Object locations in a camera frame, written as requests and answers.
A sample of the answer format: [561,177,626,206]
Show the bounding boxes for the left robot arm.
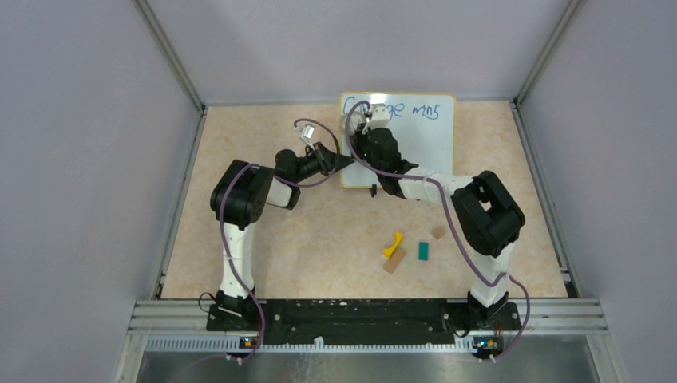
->
[206,142,353,331]

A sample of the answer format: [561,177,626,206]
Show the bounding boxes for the yellow framed whiteboard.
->
[340,92,456,175]

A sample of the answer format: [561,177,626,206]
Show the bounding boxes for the natural long wooden block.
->
[382,247,406,274]

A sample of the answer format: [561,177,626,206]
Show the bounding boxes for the teal wooden block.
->
[418,242,430,261]

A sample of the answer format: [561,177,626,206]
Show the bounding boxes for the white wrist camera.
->
[294,124,315,149]
[358,104,390,129]

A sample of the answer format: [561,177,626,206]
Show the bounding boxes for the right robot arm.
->
[344,124,525,329]

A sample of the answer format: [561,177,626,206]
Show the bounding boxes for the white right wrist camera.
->
[358,104,390,129]

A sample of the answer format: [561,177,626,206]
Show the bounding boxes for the aluminium front frame rail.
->
[115,298,627,382]

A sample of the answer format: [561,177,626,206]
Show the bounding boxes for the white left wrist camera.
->
[294,124,315,149]

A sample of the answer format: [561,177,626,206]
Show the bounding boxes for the small natural wooden cube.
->
[431,227,446,239]

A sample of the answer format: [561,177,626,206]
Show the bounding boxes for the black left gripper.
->
[291,142,352,184]

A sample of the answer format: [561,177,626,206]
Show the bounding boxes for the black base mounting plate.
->
[220,298,521,346]

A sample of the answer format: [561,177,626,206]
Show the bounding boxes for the yellow arch wooden block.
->
[382,231,404,259]

